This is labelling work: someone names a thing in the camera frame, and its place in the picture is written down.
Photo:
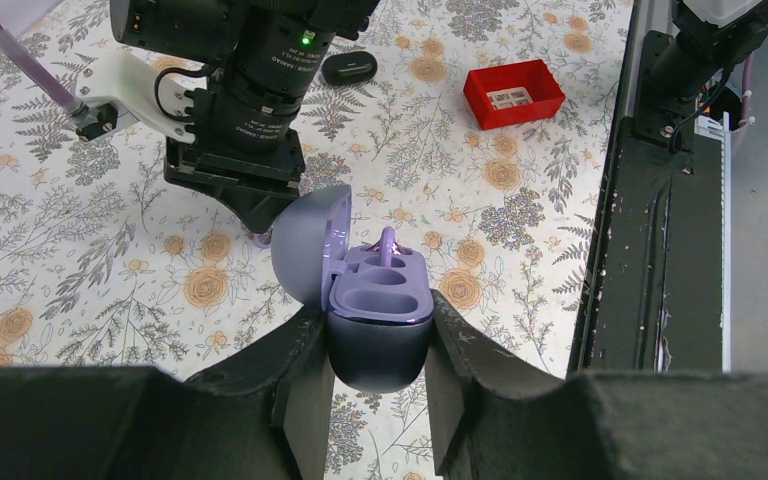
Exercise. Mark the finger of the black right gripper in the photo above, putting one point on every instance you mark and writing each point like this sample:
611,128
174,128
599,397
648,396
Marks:
257,210

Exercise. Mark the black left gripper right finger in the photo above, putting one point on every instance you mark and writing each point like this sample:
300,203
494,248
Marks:
494,416

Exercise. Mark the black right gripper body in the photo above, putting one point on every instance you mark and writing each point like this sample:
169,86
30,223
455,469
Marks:
242,142

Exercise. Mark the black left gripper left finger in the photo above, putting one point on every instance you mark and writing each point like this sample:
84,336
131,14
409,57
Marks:
262,413

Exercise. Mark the black earbud charging case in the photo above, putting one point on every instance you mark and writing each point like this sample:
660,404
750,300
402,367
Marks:
349,68

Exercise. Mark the lavender oval case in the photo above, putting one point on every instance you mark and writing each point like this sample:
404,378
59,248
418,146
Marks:
378,319

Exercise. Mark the purple translucent earbuds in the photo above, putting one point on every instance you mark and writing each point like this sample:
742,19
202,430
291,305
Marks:
261,240

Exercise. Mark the floral table mat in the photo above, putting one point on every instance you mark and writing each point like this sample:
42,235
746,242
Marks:
105,264

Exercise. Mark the red parts bin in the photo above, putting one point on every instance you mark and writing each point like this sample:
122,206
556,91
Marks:
512,94

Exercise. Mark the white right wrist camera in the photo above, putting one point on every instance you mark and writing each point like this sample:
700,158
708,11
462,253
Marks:
120,90

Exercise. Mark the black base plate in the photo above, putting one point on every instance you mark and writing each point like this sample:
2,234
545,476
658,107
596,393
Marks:
652,296

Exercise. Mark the white slotted cable duct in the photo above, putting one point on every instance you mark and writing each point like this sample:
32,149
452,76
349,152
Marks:
725,245

